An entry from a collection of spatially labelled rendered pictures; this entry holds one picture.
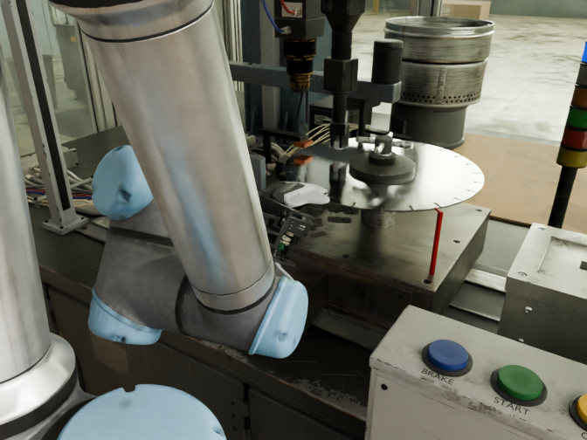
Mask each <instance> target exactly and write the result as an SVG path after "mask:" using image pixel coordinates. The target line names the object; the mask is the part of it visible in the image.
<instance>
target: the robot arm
mask: <svg viewBox="0 0 587 440"><path fill-rule="evenodd" d="M47 2H48V3H49V4H50V5H51V6H52V7H53V8H55V9H57V10H60V11H62V12H64V13H66V14H68V15H70V16H72V17H75V18H77V20H78V23H79V26H80V29H81V30H82V32H83V35H84V37H85V39H86V42H87V44H88V47H89V49H90V51H91V53H92V55H93V59H94V61H95V63H96V65H97V67H98V69H99V72H100V75H101V77H102V79H103V81H104V84H105V86H106V88H107V91H108V93H109V96H110V98H111V100H112V102H113V104H114V108H115V110H116V112H117V114H118V116H119V118H120V121H121V124H122V126H123V128H124V130H125V133H126V135H127V137H128V140H129V142H130V145H131V146H129V145H124V146H120V147H117V148H114V149H112V150H111V151H110V152H108V153H107V154H106V155H105V156H104V157H103V158H102V160H101V161H100V163H99V165H98V167H97V169H96V170H95V173H94V175H93V181H92V189H93V194H92V200H93V205H94V207H95V208H96V209H97V210H98V211H99V213H101V214H102V215H105V216H107V217H108V218H110V221H109V225H108V226H110V227H109V230H108V233H107V241H106V244H105V248H104V251H103V255H102V259H101V262H100V269H99V273H98V277H97V280H96V284H95V285H94V286H93V289H92V300H91V305H90V309H89V312H90V313H89V318H88V326H89V329H90V330H91V332H92V333H93V334H95V335H97V336H98V337H101V338H102V339H105V340H111V341H119V342H122V343H126V344H134V345H149V344H153V343H155V342H157V341H158V340H159V338H160V335H161V332H162V330H164V331H168V332H172V333H177V334H181V335H184V336H189V337H194V338H198V339H200V340H207V341H210V342H214V343H217V344H220V345H224V346H227V347H234V348H236V349H240V350H244V351H247V352H248V354H261V355H265V356H270V357H274V358H278V359H280V358H285V357H288V355H290V354H291V353H292V352H293V351H294V350H295V348H296V347H297V345H298V343H299V341H300V337H301V335H302V332H303V329H304V326H305V322H306V318H307V303H308V300H307V290H306V288H305V286H304V285H303V284H301V283H300V282H299V281H295V280H293V278H292V277H291V276H290V275H289V274H288V273H287V272H286V271H285V270H284V269H283V268H282V267H281V266H280V264H283V265H291V266H295V264H293V263H291V262H290V261H288V260H286V259H284V258H280V257H276V256H275V252H278V253H280V254H282V255H284V256H286V257H290V256H291V253H292V250H293V246H296V247H297V245H298V243H299V241H300V238H301V237H300V236H298V235H301V236H303V237H306V236H307V234H308V231H309V229H310V227H311V224H310V223H306V222H304V221H305V220H306V217H307V218H310V219H313V220H314V217H311V216H310V215H307V214H305V213H303V212H300V211H298V210H294V209H292V208H293V207H298V206H301V205H302V204H305V203H315V204H325V203H328V202H329V198H328V197H327V196H325V195H324V194H325V193H327V192H328V190H327V189H324V188H323V187H321V186H318V185H315V184H310V183H304V182H276V183H273V184H272V185H270V186H268V187H267V188H266V189H261V190H260V191H257V187H256V183H255V179H254V175H253V172H252V165H251V160H250V156H249V152H248V148H247V145H246V140H245V133H244V129H243V125H242V121H241V118H240V113H239V110H238V102H237V98H236V94H235V90H234V86H233V83H232V78H231V71H230V67H229V63H228V59H227V56H226V51H225V48H224V40H223V36H222V32H221V28H220V24H219V21H218V14H217V9H216V5H215V1H214V0H47ZM277 259H279V260H277ZM279 263H280V264H279ZM0 440H226V437H225V435H224V431H223V429H222V427H221V425H220V423H219V421H218V420H217V418H216V417H215V416H214V415H213V413H212V412H211V411H210V410H209V409H208V408H207V407H206V406H205V405H204V404H203V403H202V402H200V401H199V400H198V399H197V398H195V397H194V396H192V395H190V394H188V393H186V392H183V391H182V390H179V389H177V388H172V387H168V386H163V385H155V384H139V385H136V386H135V390H133V391H130V392H125V390H124V388H118V389H114V390H112V391H109V392H107V393H105V394H103V395H100V396H96V395H91V394H88V393H86V392H84V391H83V390H82V389H81V387H80V386H79V377H78V370H77V366H76V360H75V355H74V352H73V348H72V347H71V345H70V344H69V343H68V342H67V341H66V340H65V339H63V338H62V337H60V336H58V335H56V334H54V333H50V330H49V325H48V319H47V314H46V309H45V299H44V294H43V288H42V284H41V278H40V273H39V268H38V258H37V253H36V247H35V242H34V236H33V231H32V226H31V216H30V211H29V205H28V200H27V195H26V190H25V185H24V175H23V170H22V164H21V159H20V154H19V148H18V143H17V133H16V128H15V122H14V117H13V112H12V107H11V102H10V92H9V87H8V81H7V76H6V71H5V65H4V60H3V50H2V45H1V39H0Z"/></svg>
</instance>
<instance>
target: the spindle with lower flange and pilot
mask: <svg viewBox="0 0 587 440"><path fill-rule="evenodd" d="M394 221H395V212H385V211H383V207H381V211H373V210H361V222H362V223H363V224H364V225H366V226H368V227H371V228H377V229H382V228H388V227H391V226H392V225H393V224H394Z"/></svg>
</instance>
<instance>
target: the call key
mask: <svg viewBox="0 0 587 440"><path fill-rule="evenodd" d="M576 412H577V414H578V416H579V417H580V418H581V419H582V420H583V421H584V422H585V423H586V424H587V394H586V395H582V396H581V397H580V398H579V399H578V402H577V405H576Z"/></svg>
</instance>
